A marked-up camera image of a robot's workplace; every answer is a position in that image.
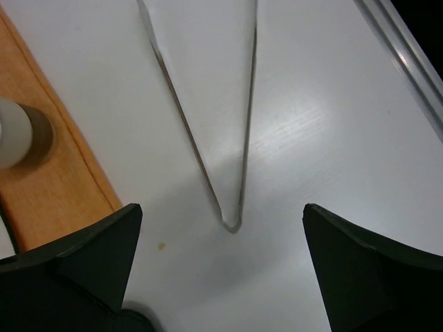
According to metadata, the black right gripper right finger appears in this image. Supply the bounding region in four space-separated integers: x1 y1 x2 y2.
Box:
302 204 442 331

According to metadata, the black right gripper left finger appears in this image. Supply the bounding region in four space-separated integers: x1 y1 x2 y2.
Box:
1 203 154 331

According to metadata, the orange cloth placemat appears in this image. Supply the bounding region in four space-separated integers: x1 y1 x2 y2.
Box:
1 10 122 252

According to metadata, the grey brown cup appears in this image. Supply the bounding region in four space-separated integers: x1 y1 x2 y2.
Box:
1 98 56 169

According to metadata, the aluminium table frame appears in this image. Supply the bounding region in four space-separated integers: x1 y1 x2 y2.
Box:
355 1 442 139

